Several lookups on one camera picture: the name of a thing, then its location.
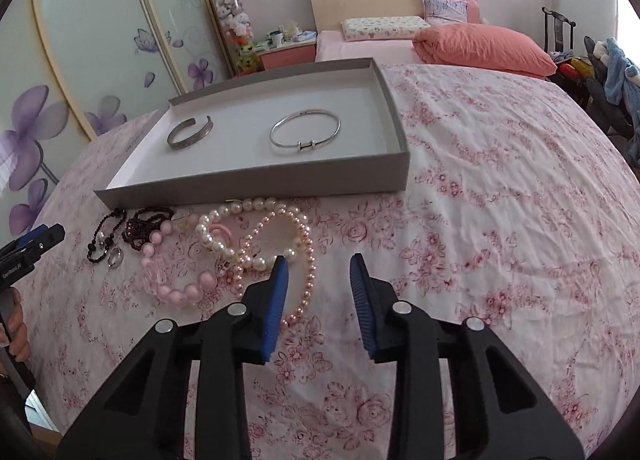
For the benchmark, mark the white mug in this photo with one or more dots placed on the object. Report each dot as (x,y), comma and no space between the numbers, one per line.
(275,38)

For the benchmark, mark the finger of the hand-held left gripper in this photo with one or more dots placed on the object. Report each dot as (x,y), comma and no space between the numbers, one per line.
(45,236)

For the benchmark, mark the lilac printed pillow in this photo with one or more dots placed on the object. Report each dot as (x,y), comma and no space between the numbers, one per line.
(445,8)

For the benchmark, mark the floral sliding wardrobe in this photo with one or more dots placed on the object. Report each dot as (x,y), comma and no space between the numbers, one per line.
(100,40)

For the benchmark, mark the person's left hand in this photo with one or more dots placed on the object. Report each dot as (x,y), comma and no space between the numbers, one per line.
(17,327)

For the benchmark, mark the orange folded duvet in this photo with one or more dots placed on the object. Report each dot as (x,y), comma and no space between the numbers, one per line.
(480,48)

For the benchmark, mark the clear tube of plush toys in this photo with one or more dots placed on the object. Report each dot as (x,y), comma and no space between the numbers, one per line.
(235,20)

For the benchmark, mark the pink and white nightstand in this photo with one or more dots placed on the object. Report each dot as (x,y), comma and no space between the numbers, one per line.
(285,58)

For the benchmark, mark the black wooden chair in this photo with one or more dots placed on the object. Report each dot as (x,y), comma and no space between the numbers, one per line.
(557,30)

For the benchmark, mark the colourful toys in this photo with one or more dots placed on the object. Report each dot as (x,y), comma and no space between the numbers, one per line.
(570,68)

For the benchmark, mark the plain pink bed sheet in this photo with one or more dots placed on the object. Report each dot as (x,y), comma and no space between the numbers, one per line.
(360,50)

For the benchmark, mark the thin silver bangle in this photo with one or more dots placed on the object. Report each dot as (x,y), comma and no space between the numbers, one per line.
(305,145)

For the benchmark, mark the blue plush garment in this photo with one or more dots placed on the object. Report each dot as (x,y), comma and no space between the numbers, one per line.
(622,75)

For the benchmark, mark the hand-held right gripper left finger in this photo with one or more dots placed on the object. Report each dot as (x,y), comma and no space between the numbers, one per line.
(277,310)

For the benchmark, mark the pink floral bedsheet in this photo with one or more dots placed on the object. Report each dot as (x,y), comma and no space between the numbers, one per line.
(475,190)

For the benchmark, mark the grey cardboard tray box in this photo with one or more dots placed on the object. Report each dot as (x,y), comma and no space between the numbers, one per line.
(240,105)

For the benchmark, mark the floral white pillow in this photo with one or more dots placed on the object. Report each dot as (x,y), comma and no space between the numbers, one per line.
(385,28)

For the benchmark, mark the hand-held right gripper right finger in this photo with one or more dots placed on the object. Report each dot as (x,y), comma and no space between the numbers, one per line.
(362,310)

